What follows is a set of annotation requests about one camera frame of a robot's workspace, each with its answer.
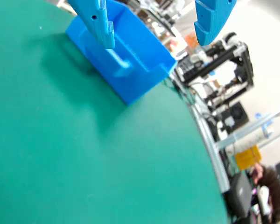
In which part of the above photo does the black frame machine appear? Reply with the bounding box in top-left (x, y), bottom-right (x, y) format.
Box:
top-left (175, 32), bottom-right (255, 105)

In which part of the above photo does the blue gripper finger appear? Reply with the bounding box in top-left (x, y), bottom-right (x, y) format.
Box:
top-left (67, 0), bottom-right (116, 50)
top-left (193, 0), bottom-right (237, 47)

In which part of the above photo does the blue plastic box with handle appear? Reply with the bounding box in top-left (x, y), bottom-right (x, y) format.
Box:
top-left (65, 0), bottom-right (178, 105)

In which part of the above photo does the aluminium table edge rail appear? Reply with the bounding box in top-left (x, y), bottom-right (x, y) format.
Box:
top-left (189, 102), bottom-right (231, 193)

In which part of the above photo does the person in brown jacket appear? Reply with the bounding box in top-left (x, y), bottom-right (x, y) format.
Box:
top-left (251, 162), bottom-right (280, 224)

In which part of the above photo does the white bottle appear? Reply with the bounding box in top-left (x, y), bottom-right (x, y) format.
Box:
top-left (257, 185), bottom-right (271, 216)

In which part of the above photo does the black box with fan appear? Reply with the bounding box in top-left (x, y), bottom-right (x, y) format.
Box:
top-left (220, 101), bottom-right (250, 135)

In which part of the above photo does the silver diagonal rail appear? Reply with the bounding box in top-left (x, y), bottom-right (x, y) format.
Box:
top-left (216, 104), bottom-right (280, 150)

